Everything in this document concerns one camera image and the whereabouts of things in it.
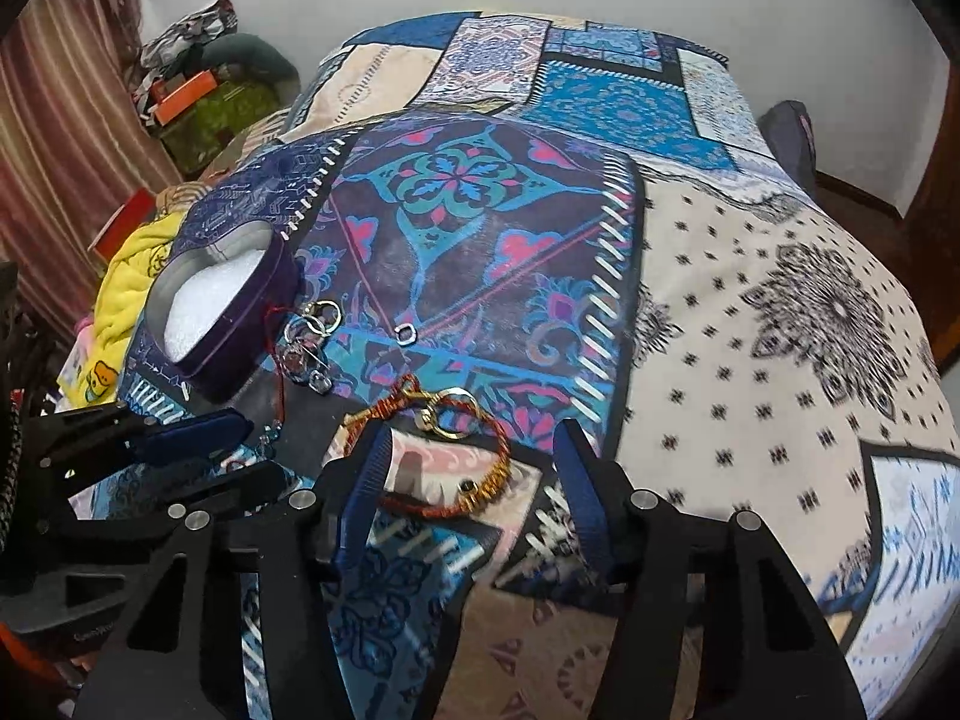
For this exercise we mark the pile of printed clothes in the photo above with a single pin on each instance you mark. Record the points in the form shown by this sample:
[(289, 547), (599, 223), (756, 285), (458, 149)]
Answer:
[(164, 55)]

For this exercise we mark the purple heart-shaped tin box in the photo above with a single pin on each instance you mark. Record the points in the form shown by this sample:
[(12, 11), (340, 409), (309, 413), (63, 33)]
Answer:
[(211, 309)]

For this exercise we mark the yellow cartoon blanket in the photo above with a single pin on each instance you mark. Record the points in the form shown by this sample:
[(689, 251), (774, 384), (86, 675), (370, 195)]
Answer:
[(92, 371)]

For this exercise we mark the brown wooden door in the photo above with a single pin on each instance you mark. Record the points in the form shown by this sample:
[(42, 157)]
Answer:
[(932, 226)]

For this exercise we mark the red flat box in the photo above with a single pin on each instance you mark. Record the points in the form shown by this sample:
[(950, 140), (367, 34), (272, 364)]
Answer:
[(138, 210)]

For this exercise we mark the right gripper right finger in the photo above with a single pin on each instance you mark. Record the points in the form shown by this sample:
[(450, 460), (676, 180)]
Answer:
[(767, 650)]

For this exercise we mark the silver ring keychain cluster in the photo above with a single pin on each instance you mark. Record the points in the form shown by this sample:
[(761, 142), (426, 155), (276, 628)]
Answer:
[(300, 349)]

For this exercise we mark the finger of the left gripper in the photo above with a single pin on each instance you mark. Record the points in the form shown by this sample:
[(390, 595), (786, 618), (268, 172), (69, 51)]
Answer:
[(142, 492), (111, 435)]

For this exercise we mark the grey purple backpack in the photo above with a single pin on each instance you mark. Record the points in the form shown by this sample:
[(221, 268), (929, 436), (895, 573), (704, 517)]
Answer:
[(789, 133)]

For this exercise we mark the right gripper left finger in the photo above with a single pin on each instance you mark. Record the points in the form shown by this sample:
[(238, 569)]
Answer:
[(176, 650)]

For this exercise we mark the green patterned storage box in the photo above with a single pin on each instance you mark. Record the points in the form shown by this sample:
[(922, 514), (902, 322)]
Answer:
[(196, 137)]

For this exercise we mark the patchwork patterned bedspread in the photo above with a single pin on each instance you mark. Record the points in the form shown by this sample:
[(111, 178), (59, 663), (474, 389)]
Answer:
[(574, 220)]

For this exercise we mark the orange shoe box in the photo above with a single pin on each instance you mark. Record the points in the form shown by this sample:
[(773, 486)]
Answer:
[(177, 102)]

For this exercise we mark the striped red brown curtain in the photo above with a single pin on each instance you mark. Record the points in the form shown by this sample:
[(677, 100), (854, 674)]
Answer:
[(74, 148)]

